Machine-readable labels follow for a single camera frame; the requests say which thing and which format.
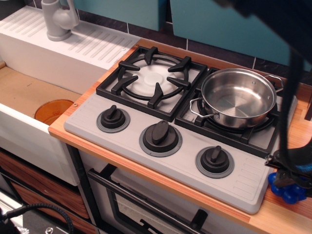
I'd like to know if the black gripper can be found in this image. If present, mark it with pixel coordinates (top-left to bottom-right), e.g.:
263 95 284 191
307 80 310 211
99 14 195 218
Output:
265 143 312 189

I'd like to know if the blue toy blueberry cluster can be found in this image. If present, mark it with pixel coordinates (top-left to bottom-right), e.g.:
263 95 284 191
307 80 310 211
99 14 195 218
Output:
268 173 308 205

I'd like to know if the stainless steel pot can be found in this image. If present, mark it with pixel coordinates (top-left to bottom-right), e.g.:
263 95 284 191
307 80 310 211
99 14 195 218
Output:
190 68 284 129

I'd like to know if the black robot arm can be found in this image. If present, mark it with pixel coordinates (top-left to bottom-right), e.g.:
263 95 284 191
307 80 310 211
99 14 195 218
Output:
217 0 312 189

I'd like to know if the grey toy stove top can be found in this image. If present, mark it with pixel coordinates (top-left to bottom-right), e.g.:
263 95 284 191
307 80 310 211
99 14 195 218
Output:
63 46 298 215

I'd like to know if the black right stove knob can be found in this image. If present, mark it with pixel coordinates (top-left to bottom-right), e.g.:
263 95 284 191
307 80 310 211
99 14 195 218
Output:
195 145 234 179

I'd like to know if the black stove knob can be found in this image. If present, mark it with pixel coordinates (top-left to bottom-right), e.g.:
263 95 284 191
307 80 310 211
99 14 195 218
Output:
195 145 234 179
96 105 130 134
139 120 183 157

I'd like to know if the black middle stove knob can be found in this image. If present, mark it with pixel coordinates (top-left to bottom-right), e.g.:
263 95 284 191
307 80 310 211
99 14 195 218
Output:
139 120 183 157

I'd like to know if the black left stove knob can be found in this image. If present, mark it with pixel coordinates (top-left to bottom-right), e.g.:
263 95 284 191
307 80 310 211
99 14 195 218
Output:
96 105 130 134

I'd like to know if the black right burner grate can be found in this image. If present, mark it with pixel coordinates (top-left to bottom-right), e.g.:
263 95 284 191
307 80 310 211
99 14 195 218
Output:
175 68 284 158

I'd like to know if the black burner grate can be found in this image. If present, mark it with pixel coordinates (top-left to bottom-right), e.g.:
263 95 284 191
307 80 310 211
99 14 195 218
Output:
175 68 284 158
96 46 208 122

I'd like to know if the black left burner grate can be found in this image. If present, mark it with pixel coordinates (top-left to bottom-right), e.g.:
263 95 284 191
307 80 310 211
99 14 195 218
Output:
96 46 208 122

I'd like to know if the teal cabinet left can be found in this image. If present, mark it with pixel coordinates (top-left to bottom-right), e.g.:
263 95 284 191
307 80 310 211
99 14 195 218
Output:
74 0 167 31

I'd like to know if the wooden drawer front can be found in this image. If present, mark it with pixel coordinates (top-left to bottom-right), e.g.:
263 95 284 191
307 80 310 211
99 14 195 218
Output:
0 149 96 234

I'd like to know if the white toy sink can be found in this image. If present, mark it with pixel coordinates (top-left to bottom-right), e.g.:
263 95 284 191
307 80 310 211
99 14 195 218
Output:
0 6 139 186

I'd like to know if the grey toy faucet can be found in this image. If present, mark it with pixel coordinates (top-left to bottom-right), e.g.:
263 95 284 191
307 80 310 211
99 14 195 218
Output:
41 0 79 41

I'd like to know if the oven door with black handle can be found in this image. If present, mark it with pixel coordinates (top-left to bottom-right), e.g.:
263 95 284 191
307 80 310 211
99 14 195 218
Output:
79 150 247 234

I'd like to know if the black braided cable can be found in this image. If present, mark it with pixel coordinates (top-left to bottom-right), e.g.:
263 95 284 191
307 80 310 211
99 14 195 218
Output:
0 203 74 234

